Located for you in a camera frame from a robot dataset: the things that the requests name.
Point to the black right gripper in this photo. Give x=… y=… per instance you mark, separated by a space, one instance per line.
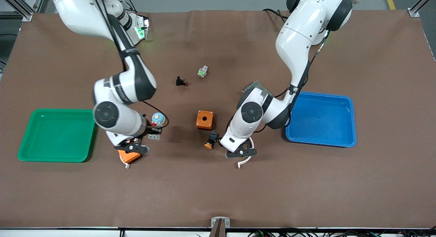
x=150 y=131

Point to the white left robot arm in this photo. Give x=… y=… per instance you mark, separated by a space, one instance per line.
x=296 y=35

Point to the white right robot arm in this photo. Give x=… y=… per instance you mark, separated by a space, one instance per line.
x=115 y=117

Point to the orange black push button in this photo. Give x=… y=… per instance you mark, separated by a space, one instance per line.
x=212 y=138

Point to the blue round buzzer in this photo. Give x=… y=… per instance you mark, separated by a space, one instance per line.
x=157 y=117

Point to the orange button box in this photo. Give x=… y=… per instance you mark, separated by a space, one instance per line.
x=131 y=158
x=201 y=123

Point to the small black connector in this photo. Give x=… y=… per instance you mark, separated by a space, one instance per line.
x=179 y=81

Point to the brown table cover sheet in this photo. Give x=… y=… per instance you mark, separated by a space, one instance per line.
x=204 y=196

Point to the metal mesh power supply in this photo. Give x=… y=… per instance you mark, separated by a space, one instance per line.
x=257 y=85

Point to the green plastic tray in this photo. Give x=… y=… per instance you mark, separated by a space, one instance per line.
x=51 y=138

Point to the blue plastic tray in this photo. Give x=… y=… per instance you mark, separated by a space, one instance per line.
x=327 y=117

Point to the large white arc bracket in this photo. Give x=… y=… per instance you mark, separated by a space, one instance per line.
x=244 y=161

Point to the green white switch module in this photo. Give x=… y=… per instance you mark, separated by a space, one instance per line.
x=202 y=72

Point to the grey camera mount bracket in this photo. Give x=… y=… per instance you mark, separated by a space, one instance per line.
x=214 y=220

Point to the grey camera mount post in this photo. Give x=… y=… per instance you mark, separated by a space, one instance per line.
x=218 y=232

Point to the white table edge rail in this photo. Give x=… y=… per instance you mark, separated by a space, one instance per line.
x=68 y=233

